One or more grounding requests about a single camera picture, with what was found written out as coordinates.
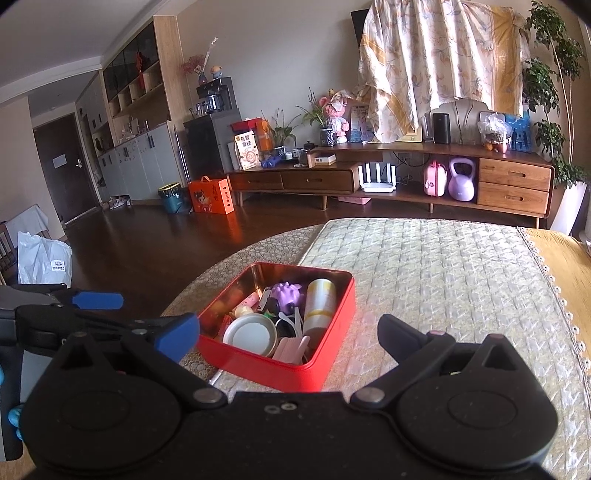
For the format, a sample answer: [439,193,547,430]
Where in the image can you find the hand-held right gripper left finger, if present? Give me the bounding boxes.
[46,313,229,411]

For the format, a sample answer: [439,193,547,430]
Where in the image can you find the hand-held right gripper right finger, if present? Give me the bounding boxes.
[349,315,532,411]

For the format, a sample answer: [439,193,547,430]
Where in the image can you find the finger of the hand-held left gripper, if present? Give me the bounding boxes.
[16,306,160,345]
[0,283,125,311]

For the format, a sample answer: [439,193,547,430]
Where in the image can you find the round tape roll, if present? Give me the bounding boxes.
[222,313,278,357]

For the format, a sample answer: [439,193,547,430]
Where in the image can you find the pink yellow tube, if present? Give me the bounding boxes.
[233,292,260,319]

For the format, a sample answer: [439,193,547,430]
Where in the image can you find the white yellow pill bottle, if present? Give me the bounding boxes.
[302,278,338,352]

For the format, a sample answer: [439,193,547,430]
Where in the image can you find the red tin box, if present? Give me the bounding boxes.
[196,261,358,394]

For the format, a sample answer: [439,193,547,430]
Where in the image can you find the pink eraser block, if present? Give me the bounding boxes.
[272,335,311,366]

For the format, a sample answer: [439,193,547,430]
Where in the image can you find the white sunglasses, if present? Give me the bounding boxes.
[265,311,306,343]

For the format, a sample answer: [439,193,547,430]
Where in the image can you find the purple spiky toy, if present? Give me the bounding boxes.
[270,281,304,317]

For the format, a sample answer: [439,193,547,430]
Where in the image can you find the person's left hand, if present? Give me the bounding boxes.
[6,404,25,440]

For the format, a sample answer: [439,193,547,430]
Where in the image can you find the white plastic bag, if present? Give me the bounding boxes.
[17,230,74,287]

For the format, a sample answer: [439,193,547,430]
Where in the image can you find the cream quilted table mat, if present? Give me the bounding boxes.
[210,217,591,480]

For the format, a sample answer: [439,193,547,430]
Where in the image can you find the white cloth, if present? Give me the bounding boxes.
[4,202,49,246]

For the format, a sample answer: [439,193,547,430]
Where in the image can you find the teal bucket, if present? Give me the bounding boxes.
[158,182,191,214]

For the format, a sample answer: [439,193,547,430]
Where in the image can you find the brown door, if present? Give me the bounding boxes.
[32,113,100,225]

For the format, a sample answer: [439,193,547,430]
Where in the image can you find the orange gift box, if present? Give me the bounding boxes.
[187,176,236,216]

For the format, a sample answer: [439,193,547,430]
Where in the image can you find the pink case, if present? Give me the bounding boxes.
[423,160,449,199]

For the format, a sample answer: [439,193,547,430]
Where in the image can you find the white router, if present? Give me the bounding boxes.
[359,162,398,193]

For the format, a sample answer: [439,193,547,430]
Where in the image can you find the purple kettlebell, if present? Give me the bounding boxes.
[447,157,476,202]

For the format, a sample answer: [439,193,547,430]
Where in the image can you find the black mini fridge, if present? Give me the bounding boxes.
[183,108,243,186]

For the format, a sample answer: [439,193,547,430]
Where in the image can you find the yellow bamboo table mat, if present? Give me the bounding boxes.
[526,227,591,319]

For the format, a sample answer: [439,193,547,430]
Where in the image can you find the wooden TV cabinet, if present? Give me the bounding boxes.
[226,140,556,228]

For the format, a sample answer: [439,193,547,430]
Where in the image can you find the cereal box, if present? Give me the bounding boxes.
[233,130,262,171]

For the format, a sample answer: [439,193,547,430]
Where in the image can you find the potted plant patterned pot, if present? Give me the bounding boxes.
[297,92,338,148]

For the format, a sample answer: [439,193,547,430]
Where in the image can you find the black speaker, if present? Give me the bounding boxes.
[432,112,451,145]

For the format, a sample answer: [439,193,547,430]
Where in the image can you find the white planter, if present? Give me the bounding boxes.
[549,180,590,236]

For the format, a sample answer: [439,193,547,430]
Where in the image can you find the blue framed picture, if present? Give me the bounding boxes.
[350,103,370,143]

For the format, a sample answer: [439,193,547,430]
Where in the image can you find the red orange gift bag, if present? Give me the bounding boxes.
[229,117,273,153]

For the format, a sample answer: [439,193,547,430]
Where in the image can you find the leafy potted plant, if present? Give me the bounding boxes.
[263,110,301,158]

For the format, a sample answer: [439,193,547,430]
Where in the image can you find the clear bag of snacks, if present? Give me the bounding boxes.
[476,112,509,153]

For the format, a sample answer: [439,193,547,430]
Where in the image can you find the pink doll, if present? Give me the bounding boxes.
[322,87,354,144]

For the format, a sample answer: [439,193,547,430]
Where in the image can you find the cream scalloped stand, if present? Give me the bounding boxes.
[431,98,495,145]

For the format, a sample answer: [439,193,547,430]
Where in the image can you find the black coffee machine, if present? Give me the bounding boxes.
[196,77,236,114]

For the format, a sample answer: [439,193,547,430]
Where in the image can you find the vase with dried flowers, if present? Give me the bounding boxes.
[180,37,218,86]

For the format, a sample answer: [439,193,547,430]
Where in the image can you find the floral cloth cover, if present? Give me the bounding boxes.
[357,0,533,144]

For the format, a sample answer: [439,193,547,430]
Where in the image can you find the tall green potted tree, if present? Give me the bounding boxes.
[521,0,590,190]

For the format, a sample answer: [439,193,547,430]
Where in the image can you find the black television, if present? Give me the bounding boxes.
[350,8,370,52]

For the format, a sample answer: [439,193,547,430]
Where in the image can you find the wooden wall cabinet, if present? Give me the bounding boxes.
[76,13,186,204]

